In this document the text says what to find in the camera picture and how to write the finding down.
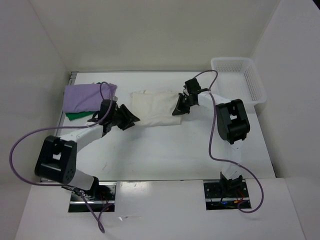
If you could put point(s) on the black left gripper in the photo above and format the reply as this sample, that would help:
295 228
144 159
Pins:
128 118

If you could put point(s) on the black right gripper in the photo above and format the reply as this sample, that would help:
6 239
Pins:
180 109

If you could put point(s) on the cream t shirt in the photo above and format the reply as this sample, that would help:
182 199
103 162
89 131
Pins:
154 109

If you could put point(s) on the lavender t shirt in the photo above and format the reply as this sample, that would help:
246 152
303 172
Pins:
88 97

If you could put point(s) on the green t shirt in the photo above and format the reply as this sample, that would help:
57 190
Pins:
79 115

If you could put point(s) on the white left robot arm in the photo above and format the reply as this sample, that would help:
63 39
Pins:
57 160

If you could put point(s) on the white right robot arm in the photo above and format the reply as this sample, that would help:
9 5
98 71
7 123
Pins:
232 123

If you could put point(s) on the white plastic basket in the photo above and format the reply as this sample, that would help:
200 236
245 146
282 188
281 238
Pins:
238 78

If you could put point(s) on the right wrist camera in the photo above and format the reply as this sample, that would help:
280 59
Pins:
192 86

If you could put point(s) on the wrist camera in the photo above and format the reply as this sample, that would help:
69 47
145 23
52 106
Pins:
105 113
192 86

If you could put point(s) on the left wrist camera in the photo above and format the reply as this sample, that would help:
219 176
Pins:
105 113

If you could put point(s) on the aluminium table edge rail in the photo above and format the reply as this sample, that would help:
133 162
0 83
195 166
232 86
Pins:
66 96

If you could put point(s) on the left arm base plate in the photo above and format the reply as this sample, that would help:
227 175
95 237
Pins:
104 198

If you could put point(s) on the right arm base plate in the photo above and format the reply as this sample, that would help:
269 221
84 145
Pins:
216 199

